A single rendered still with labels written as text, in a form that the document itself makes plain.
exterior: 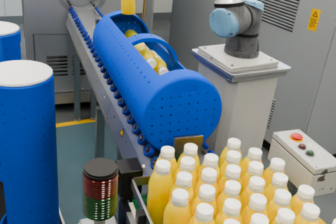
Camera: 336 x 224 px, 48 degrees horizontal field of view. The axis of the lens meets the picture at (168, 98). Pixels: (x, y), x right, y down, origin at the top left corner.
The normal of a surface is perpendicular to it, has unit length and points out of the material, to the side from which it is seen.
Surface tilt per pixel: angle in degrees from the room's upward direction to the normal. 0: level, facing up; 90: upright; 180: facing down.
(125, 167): 0
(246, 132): 90
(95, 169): 0
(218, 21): 100
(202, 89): 90
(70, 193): 0
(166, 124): 90
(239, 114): 90
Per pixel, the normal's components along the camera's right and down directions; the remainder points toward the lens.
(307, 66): -0.88, 0.12
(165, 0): 0.46, 0.42
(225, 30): -0.64, 0.43
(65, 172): 0.09, -0.90
